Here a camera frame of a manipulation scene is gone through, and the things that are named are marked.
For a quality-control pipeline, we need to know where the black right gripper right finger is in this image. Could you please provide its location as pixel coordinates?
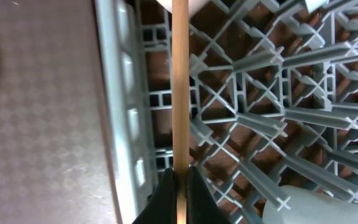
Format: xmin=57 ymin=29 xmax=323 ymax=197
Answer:
xmin=186 ymin=166 xmax=230 ymax=224

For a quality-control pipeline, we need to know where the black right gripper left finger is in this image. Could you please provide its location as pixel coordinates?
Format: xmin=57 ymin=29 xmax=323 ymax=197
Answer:
xmin=132 ymin=168 xmax=177 ymax=224

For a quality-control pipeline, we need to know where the small white cup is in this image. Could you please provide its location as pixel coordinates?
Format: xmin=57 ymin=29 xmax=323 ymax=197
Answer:
xmin=262 ymin=185 xmax=358 ymax=224

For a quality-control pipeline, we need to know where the wooden chopstick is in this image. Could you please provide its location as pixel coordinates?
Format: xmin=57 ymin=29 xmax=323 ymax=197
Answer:
xmin=172 ymin=0 xmax=190 ymax=224

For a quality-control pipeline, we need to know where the pink white bowl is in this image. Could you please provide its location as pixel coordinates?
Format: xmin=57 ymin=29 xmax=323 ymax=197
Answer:
xmin=156 ymin=0 xmax=210 ymax=18

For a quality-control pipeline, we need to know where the grey dishwasher rack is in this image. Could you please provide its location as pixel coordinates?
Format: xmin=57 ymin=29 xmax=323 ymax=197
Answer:
xmin=95 ymin=1 xmax=358 ymax=223

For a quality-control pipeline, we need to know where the brown serving tray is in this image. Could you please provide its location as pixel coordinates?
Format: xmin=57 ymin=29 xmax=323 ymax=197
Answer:
xmin=0 ymin=0 xmax=117 ymax=223

